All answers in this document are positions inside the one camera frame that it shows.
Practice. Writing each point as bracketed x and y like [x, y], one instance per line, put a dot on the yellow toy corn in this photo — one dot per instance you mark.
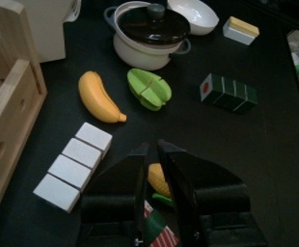
[158, 180]

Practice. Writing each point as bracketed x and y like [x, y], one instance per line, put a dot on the dark pot lid with knob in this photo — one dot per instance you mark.
[152, 26]

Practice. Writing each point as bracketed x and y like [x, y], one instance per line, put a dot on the white sliced block toy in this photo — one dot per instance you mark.
[74, 166]

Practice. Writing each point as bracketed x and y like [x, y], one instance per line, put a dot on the wooden crate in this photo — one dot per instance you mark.
[6, 106]

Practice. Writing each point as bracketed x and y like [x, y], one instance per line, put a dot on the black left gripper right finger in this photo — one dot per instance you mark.
[207, 193]

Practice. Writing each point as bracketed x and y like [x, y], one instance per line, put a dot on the yellow toy banana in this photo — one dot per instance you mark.
[96, 98]

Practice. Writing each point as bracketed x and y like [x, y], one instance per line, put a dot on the white box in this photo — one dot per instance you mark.
[48, 29]

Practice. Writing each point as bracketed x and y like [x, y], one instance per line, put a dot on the white block with yellow top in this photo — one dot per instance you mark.
[240, 31]

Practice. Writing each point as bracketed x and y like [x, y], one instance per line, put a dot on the dark green sushi roll toy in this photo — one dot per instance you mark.
[228, 93]

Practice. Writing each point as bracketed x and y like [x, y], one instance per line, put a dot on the white bowl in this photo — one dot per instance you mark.
[195, 14]

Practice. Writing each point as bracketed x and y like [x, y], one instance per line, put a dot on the white toy cooking pot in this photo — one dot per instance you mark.
[142, 53]

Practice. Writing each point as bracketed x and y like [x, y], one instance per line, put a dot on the green toy leaf vegetable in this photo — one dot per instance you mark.
[150, 89]

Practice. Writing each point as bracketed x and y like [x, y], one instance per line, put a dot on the toy cleaver with striped blade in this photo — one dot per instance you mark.
[156, 228]

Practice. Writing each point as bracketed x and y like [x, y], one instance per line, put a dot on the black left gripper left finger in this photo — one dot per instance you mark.
[118, 193]

